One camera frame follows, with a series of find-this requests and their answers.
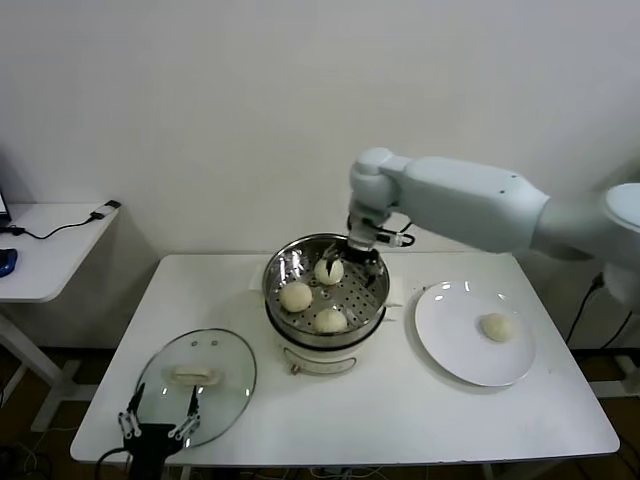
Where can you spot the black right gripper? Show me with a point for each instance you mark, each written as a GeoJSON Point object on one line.
{"type": "Point", "coordinates": [362, 251]}

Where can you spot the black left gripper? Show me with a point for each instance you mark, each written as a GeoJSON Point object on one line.
{"type": "Point", "coordinates": [152, 442]}

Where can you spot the white steamed baozi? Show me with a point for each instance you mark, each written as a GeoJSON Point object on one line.
{"type": "Point", "coordinates": [296, 297]}
{"type": "Point", "coordinates": [330, 321]}
{"type": "Point", "coordinates": [497, 328]}
{"type": "Point", "coordinates": [336, 276]}

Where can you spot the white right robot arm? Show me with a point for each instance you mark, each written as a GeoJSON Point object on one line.
{"type": "Point", "coordinates": [475, 200]}

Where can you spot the stainless steel steamer basket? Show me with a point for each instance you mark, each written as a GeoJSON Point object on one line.
{"type": "Point", "coordinates": [357, 306]}

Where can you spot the white electric cooker base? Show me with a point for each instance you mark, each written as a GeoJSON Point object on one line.
{"type": "Point", "coordinates": [320, 357]}

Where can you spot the white round plate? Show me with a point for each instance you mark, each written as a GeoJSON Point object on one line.
{"type": "Point", "coordinates": [450, 325]}

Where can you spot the blue computer mouse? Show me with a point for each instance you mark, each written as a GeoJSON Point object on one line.
{"type": "Point", "coordinates": [7, 262]}

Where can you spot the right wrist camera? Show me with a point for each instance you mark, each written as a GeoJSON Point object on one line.
{"type": "Point", "coordinates": [392, 239]}

